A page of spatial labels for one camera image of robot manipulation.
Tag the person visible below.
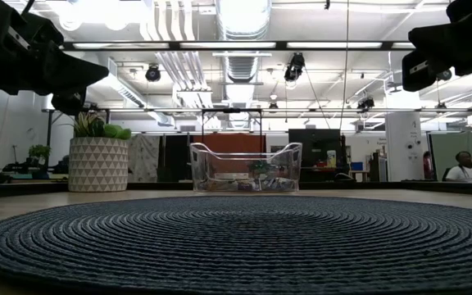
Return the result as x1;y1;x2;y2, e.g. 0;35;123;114
442;150;472;183

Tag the white round column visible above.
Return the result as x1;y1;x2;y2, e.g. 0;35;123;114
384;111;425;180

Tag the potted succulent white patterned pot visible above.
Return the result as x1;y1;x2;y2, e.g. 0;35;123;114
68;111;133;193

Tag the small green potted plant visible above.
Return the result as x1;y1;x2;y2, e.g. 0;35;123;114
28;143;52;179

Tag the black monitor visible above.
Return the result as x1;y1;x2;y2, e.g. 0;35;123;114
288;128;343;169

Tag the black overhead light beam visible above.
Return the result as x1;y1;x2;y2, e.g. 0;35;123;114
61;39;417;52

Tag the grey-green partition panel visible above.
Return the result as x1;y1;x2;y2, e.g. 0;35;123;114
428;130;472;181

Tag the round dark blue woven placemat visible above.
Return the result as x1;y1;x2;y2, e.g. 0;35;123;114
0;195;472;294

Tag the tall dark red object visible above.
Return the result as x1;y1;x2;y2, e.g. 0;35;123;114
422;150;433;180

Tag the clear plastic bin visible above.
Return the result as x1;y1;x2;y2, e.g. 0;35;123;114
189;141;304;193

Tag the silver ventilation duct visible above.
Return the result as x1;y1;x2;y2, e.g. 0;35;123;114
214;0;273;106

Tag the white patterned cloth cover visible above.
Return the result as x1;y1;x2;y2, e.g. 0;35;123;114
128;134;162;181

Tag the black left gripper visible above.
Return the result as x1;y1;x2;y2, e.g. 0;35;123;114
0;10;111;117

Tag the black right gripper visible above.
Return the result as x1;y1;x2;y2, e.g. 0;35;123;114
401;6;472;93

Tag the white rectangular ceiling duct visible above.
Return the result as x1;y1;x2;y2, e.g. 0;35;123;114
104;57;175;127

